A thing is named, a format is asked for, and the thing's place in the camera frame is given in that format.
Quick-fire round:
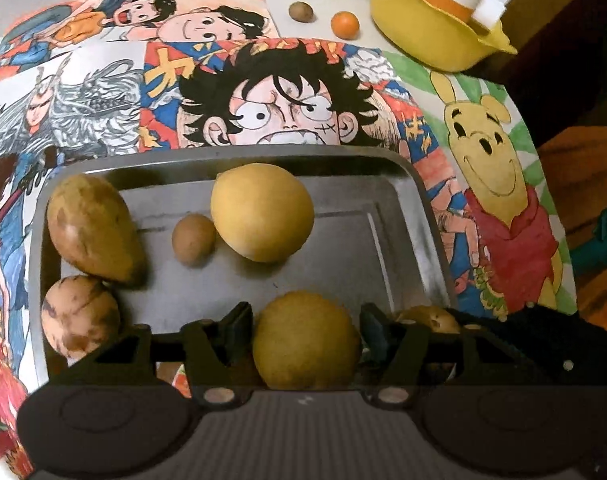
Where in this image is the large smooth yellow pear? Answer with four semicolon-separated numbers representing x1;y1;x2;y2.
210;162;315;264

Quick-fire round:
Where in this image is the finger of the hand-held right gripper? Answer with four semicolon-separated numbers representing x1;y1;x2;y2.
453;309;534;362

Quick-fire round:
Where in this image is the tan striped fruit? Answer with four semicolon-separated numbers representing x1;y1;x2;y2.
396;306;462;336

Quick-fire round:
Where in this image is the small brown kiwi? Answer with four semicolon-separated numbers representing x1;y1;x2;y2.
288;1;315;24
172;213;217;267

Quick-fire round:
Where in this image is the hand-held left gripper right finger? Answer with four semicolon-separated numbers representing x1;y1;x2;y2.
358;302;517;407

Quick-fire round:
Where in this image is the yellow plastic bowl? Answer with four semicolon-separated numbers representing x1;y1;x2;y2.
371;0;518;72

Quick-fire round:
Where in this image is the round yellow-green mango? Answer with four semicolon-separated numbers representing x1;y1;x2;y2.
252;291;362;391

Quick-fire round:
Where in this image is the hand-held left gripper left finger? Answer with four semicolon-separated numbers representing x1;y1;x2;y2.
86;302;255;407

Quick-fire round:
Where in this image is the metal tray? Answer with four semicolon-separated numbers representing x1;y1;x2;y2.
30;147;459;401

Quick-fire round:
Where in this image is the brown spotted round fruit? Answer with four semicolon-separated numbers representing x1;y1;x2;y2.
40;276;121;361

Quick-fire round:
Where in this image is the small orange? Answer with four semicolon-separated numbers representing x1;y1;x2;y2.
331;11;361;40

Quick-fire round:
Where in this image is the long green-yellow mango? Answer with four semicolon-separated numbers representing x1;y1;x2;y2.
47;172;147;286

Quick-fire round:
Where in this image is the teal object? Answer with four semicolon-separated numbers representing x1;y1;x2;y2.
570;190;607;282

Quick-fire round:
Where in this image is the red flame figure drawing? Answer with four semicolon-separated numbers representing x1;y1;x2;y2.
0;155;51;478

